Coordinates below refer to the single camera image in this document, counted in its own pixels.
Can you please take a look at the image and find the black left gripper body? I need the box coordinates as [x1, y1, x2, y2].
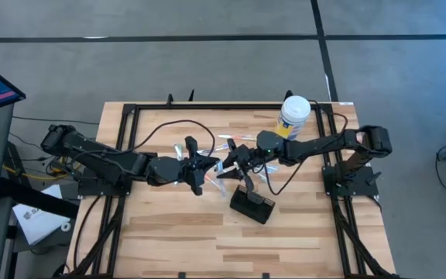
[179, 136, 204, 197]

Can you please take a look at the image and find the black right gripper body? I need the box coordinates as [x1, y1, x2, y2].
[227, 138, 261, 194]

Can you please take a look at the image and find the purple toothbrush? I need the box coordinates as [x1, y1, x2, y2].
[198, 144, 228, 155]

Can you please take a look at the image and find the black wire toothbrush caddy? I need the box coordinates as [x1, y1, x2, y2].
[229, 184, 276, 225]

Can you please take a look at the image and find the white-lidded wipes canister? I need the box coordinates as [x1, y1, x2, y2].
[273, 95, 312, 143]

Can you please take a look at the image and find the black stand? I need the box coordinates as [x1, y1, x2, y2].
[0, 176, 80, 279]

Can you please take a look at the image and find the white printed booklet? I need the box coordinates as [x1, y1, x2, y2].
[12, 184, 72, 246]

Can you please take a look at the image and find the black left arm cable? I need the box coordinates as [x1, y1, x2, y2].
[128, 119, 217, 166]

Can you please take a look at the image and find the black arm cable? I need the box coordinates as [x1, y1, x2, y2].
[263, 153, 327, 197]
[128, 119, 217, 166]

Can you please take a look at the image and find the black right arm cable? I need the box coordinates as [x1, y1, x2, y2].
[263, 153, 327, 197]

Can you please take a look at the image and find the black metal table frame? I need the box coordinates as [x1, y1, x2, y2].
[63, 89, 402, 279]

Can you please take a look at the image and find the long black power cable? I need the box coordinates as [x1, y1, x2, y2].
[307, 99, 350, 146]

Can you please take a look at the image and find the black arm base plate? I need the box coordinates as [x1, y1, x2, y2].
[322, 164, 379, 198]
[77, 176, 133, 198]

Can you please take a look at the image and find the yellow cable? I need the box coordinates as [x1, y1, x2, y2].
[2, 157, 83, 181]

